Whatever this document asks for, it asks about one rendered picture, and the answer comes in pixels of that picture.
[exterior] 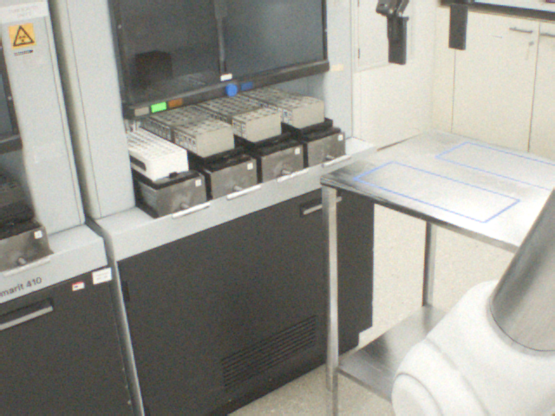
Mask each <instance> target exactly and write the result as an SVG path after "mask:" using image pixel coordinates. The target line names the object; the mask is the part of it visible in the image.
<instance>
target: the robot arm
mask: <svg viewBox="0 0 555 416"><path fill-rule="evenodd" d="M409 2H410V0H378V1H377V4H376V7H375V11H376V13H377V14H380V15H382V16H385V17H386V18H387V40H388V62H389V63H393V64H397V65H402V66H403V65H406V64H407V54H406V43H407V17H406V16H403V13H404V11H405V9H406V8H407V7H408V4H409ZM385 5H387V7H385ZM469 5H470V6H474V5H475V0H454V3H451V4H450V7H449V21H450V22H449V38H448V47H449V48H450V49H458V50H466V49H467V48H466V38H467V20H468V7H469ZM395 8H396V10H395ZM391 399H392V404H393V408H394V410H395V415H396V416H555V186H554V187H553V189H552V191H551V193H550V195H549V196H548V198H547V200H546V201H545V202H544V204H543V206H542V208H541V210H540V212H539V214H538V216H537V217H536V218H535V220H534V221H533V223H532V225H531V228H530V229H529V231H528V232H527V233H526V236H525V237H524V239H523V241H522V242H521V244H520V246H519V248H518V249H517V251H516V253H515V254H514V256H513V258H512V260H511V262H510V263H509V265H508V267H507V268H506V270H505V272H504V274H503V275H502V277H501V278H500V279H496V280H490V281H489V282H484V283H480V284H477V285H475V286H473V287H472V288H471V289H470V290H469V291H468V292H467V293H466V294H465V295H464V296H463V297H462V298H461V299H460V300H459V301H458V302H457V303H456V304H455V305H454V306H453V308H452V309H451V311H450V312H449V313H448V314H447V315H446V316H445V317H444V318H442V319H441V320H440V321H439V322H438V323H437V324H436V326H435V328H434V329H433V330H431V331H430V332H429V333H428V335H427V338H426V339H423V340H422V341H419V342H418V343H417V344H416V345H414V346H413V347H412V348H411V349H410V350H409V351H408V353H407V354H406V355H405V356H404V358H403V359H402V363H401V365H400V366H399V367H398V369H397V372H396V374H395V377H394V382H393V388H392V393H391Z"/></svg>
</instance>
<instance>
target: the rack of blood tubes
mask: <svg viewBox="0 0 555 416"><path fill-rule="evenodd" d="M126 137H127V149H128V155H129V161H130V166H131V167H132V168H133V169H135V170H137V171H138V172H141V173H143V174H145V175H147V177H148V178H150V179H151V180H152V181H155V180H156V179H160V178H165V176H167V175H169V173H170V172H174V171H176V172H182V171H186V170H187V171H188V165H187V156H186V150H184V149H182V147H180V146H176V145H174V144H173V143H171V142H169V141H167V140H164V139H162V138H160V137H157V136H155V135H153V134H151V133H149V132H147V131H145V130H143V129H141V128H140V131H135V129H134V132H133V133H130V131H127V134H126Z"/></svg>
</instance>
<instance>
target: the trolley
mask: <svg viewBox="0 0 555 416"><path fill-rule="evenodd" d="M320 185H321V189H322V226H323V299H324V335H325V372H326V407H327V415H326V416H343V415H342V414H341V413H339V412H338V410H339V399H338V374H341V375H342V376H344V377H346V378H347V379H349V380H351V381H354V382H355V383H356V384H358V385H360V386H361V387H364V388H365V389H367V390H369V391H370V392H371V393H373V394H376V395H378V396H379V397H381V398H383V399H384V400H386V401H387V402H389V403H391V404H392V399H391V393H392V388H393V382H394V377H395V374H396V372H397V369H398V367H399V366H400V365H401V363H402V359H403V358H404V356H405V355H406V354H407V353H408V351H409V350H410V349H411V348H412V347H413V346H414V345H416V344H417V343H418V342H419V341H422V340H423V339H426V338H427V335H428V333H429V332H430V331H431V330H433V329H434V328H435V326H436V324H437V323H438V322H439V321H440V320H441V319H442V318H444V317H445V316H446V315H447V314H448V312H446V311H444V310H442V309H438V308H436V307H434V305H432V302H433V287H434V269H435V252H436V235H437V226H439V227H441V228H443V229H446V230H450V231H453V232H456V233H459V234H461V235H464V236H467V237H470V238H473V239H476V240H479V241H480V242H481V243H484V244H489V245H492V246H494V247H496V248H499V249H502V250H506V251H508V252H511V253H513V254H515V253H516V251H517V249H518V248H519V246H520V244H521V242H522V241H523V239H524V237H525V236H526V233H527V232H528V231H529V229H530V228H531V225H532V223H533V221H534V220H535V218H536V217H537V216H538V214H539V212H540V210H541V208H542V206H543V204H544V202H545V201H546V200H547V198H548V196H549V195H550V193H551V191H552V189H553V187H554V186H555V159H552V158H548V157H545V156H541V155H537V154H534V153H527V152H523V151H520V150H516V149H515V148H511V147H508V146H502V145H498V144H494V143H489V142H485V141H482V140H476V139H472V138H471V137H467V136H464V135H460V134H457V133H450V132H445V131H441V130H438V129H433V130H430V131H428V132H425V133H422V134H420V135H418V136H415V137H414V138H412V139H409V140H404V141H403V142H401V143H398V144H396V145H394V146H391V147H390V148H387V149H385V150H383V151H380V152H379V153H375V154H373V155H369V156H368V157H366V158H363V159H359V160H358V161H356V162H352V163H350V165H348V166H345V167H342V168H340V169H337V170H335V171H333V172H329V173H327V174H324V175H322V176H320ZM336 190H338V191H341V192H343V193H346V194H349V195H351V196H353V197H357V198H361V199H364V200H367V201H369V202H372V203H375V204H378V205H381V206H382V207H384V208H388V209H390V210H393V211H397V212H400V213H402V214H406V215H409V216H410V217H413V218H418V219H420V220H423V221H426V235H425V243H424V263H423V283H422V302H421V308H420V309H418V310H417V311H415V312H414V313H412V314H411V315H409V316H408V317H406V318H405V320H403V321H402V322H400V323H397V324H396V325H394V327H392V328H390V329H389V330H387V331H386V332H384V333H383V335H380V336H378V337H377V338H375V339H374V340H373V341H371V342H370V343H368V344H367V345H365V346H363V347H361V348H359V350H358V351H356V352H355V353H353V354H352V355H351V356H348V357H347V358H345V359H344V360H342V361H340V362H339V363H338V340H337V281H336ZM392 405H393V404H392Z"/></svg>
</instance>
